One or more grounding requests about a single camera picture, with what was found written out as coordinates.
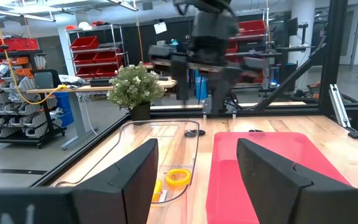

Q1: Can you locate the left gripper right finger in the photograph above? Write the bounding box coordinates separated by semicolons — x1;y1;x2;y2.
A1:
236;138;352;224

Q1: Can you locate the red plastic storage bin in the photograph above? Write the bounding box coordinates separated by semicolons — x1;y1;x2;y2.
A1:
73;52;98;65
70;35;100;52
237;19;267;37
76;66;99;78
93;51;124;65
0;37;40;54
96;64;120;78

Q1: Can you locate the black aluminium frame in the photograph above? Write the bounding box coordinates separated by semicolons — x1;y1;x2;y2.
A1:
29;0;358;187

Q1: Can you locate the yellow hanging cable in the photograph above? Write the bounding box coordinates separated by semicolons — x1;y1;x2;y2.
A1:
0;0;69;106

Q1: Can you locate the blue barrel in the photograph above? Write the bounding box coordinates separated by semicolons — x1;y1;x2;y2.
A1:
195;70;209;101

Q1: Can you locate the silver aluminium bracket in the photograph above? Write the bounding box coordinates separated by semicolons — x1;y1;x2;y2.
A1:
328;83;352;129

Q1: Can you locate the white paper tag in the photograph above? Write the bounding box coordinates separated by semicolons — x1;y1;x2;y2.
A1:
153;21;168;35

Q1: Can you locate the clear plastic bin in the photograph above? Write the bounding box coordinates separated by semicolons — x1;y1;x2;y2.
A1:
53;119;201;208

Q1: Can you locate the yellow tape roll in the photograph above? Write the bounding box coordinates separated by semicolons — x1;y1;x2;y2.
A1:
165;169;193;187

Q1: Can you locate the blue plastic bin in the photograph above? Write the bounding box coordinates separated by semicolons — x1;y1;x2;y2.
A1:
53;91;75;128

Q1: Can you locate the black parts-bin rack cart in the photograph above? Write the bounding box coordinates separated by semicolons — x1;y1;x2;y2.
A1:
0;49;68;149

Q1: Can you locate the metal wire shelving rack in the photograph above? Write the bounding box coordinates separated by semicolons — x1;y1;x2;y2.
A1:
65;23;131;84

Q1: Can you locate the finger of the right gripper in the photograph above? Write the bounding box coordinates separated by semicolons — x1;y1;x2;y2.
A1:
170;62;196;101
211;72;241;115

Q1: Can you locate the pink plastic bin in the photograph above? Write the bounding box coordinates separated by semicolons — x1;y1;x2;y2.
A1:
205;131;352;224

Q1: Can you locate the potted green plant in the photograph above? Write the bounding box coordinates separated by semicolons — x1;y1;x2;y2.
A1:
106;61;166;121

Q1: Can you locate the wooden-top grey-leg table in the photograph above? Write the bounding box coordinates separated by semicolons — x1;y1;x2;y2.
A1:
25;79;178;152

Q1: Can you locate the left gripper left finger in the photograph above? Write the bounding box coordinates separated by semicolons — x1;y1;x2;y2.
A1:
71;138;160;224

